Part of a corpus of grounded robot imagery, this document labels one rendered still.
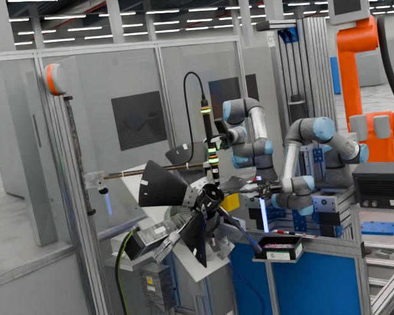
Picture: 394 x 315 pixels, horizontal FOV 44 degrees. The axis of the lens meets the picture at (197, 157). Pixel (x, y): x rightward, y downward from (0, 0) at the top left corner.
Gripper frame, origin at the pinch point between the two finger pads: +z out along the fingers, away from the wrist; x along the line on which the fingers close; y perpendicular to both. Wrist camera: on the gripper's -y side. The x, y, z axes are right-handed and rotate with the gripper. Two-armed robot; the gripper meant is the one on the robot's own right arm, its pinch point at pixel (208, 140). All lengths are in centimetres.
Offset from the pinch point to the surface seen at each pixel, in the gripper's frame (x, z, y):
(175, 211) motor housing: 17.7, 12.9, 32.4
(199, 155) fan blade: 10.2, -5.8, 8.5
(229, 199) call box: 15, -37, 41
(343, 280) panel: -48, -30, 83
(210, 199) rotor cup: -4.4, 13.7, 26.2
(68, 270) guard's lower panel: 78, 36, 59
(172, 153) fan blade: 23.5, -0.7, 5.3
